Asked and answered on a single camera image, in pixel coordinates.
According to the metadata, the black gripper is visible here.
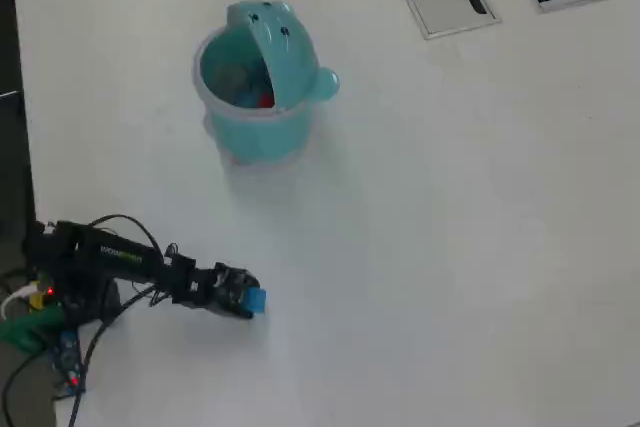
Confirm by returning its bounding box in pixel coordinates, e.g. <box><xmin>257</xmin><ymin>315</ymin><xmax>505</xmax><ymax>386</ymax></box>
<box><xmin>192</xmin><ymin>269</ymin><xmax>263</xmax><ymax>322</ymax></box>

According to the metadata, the blue lego block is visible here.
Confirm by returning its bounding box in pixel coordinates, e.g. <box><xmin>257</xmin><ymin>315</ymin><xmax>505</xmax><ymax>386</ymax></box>
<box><xmin>241</xmin><ymin>286</ymin><xmax>269</xmax><ymax>314</ymax></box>

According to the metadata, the teal animal-shaped bin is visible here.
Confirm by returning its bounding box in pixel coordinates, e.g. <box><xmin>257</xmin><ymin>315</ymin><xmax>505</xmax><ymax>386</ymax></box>
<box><xmin>191</xmin><ymin>0</ymin><xmax>342</xmax><ymax>167</ymax></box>

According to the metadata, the blue controller circuit board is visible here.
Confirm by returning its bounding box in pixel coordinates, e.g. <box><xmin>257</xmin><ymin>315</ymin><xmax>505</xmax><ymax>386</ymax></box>
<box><xmin>51</xmin><ymin>330</ymin><xmax>85</xmax><ymax>394</ymax></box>

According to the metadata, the blue item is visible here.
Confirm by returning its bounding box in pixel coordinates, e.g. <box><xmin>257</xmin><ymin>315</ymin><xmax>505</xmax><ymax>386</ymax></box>
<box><xmin>233</xmin><ymin>79</ymin><xmax>264</xmax><ymax>108</ymax></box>

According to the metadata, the dull green item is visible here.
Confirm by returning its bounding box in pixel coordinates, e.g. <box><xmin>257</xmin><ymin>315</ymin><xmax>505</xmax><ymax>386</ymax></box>
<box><xmin>213</xmin><ymin>61</ymin><xmax>250</xmax><ymax>96</ymax></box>

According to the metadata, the green table clamp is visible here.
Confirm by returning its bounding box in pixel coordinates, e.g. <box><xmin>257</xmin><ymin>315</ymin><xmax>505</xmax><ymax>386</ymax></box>
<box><xmin>0</xmin><ymin>306</ymin><xmax>66</xmax><ymax>353</ymax></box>

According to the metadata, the black camera cable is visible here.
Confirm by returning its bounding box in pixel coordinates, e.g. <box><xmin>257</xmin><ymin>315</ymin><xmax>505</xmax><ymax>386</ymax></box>
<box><xmin>67</xmin><ymin>214</ymin><xmax>170</xmax><ymax>427</ymax></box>

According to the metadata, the white cable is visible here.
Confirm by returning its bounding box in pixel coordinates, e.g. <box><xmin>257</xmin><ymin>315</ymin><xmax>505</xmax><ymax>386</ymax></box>
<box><xmin>0</xmin><ymin>284</ymin><xmax>39</xmax><ymax>321</ymax></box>

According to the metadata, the black power cable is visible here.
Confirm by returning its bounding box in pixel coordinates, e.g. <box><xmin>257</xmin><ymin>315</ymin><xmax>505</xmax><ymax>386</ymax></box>
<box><xmin>1</xmin><ymin>350</ymin><xmax>44</xmax><ymax>427</ymax></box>

